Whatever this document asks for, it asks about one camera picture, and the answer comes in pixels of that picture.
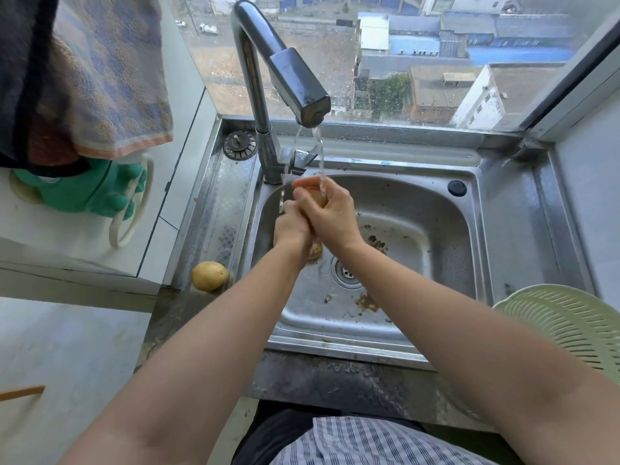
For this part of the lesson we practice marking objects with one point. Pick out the person's left forearm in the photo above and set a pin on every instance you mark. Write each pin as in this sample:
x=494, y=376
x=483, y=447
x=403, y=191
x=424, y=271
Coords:
x=208, y=363

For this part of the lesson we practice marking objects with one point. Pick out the plaid cloth towel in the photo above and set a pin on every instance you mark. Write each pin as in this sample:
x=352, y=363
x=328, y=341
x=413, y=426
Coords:
x=111, y=72

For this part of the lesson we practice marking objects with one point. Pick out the black round sink cap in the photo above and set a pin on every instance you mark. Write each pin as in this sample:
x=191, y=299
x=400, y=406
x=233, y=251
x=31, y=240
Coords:
x=457, y=188

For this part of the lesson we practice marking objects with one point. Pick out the wooden stick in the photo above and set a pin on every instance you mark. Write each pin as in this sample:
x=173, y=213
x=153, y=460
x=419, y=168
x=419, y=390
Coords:
x=22, y=393

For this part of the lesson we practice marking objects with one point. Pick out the person's right fingers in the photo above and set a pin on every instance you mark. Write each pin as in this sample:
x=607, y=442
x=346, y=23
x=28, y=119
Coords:
x=315, y=184

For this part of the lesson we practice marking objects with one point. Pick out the wet brown potato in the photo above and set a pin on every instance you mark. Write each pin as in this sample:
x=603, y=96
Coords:
x=316, y=249

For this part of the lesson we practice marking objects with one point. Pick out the person's right hand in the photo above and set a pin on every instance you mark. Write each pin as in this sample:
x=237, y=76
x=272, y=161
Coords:
x=332, y=217

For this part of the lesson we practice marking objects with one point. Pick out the chrome kitchen faucet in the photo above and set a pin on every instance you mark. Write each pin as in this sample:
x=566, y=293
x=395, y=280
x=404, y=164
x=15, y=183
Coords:
x=290, y=77

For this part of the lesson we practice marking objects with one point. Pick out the checked shirt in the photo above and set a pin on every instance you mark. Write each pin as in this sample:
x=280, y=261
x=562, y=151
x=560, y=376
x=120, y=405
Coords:
x=368, y=443

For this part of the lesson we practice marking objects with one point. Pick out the green rubber glove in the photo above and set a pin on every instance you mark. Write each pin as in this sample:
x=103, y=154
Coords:
x=82, y=191

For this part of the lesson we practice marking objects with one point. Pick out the person's right forearm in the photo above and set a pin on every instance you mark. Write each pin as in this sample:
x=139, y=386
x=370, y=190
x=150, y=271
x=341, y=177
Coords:
x=465, y=353

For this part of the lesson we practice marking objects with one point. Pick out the pale green plastic colander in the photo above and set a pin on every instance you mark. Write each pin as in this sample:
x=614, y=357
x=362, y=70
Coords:
x=566, y=324

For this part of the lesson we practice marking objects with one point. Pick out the person's left hand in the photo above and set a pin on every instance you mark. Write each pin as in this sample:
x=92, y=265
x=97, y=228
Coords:
x=290, y=230

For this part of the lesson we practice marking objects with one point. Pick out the dark hanging cloth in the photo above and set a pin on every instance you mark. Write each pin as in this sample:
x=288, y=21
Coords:
x=22, y=77

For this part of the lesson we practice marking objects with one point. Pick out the yellow potato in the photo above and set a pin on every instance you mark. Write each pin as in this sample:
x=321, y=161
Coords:
x=209, y=276

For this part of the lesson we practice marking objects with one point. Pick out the metal window frame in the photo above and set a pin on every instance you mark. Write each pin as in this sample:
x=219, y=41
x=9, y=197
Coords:
x=571, y=87

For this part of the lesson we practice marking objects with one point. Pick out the stainless steel sink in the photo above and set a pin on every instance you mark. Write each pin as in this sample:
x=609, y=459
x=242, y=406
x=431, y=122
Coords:
x=416, y=246

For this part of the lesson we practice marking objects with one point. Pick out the metal sink drain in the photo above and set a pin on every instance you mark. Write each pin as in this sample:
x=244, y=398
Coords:
x=345, y=273

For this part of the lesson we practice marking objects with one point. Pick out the metal sink strainer plug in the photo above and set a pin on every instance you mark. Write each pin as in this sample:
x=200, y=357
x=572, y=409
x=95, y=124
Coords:
x=239, y=144

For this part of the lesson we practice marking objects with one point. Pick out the person's left fingers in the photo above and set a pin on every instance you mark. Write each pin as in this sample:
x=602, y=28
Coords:
x=292, y=211

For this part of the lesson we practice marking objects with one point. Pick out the dark trousers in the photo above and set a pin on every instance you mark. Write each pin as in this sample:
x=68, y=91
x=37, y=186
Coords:
x=269, y=438

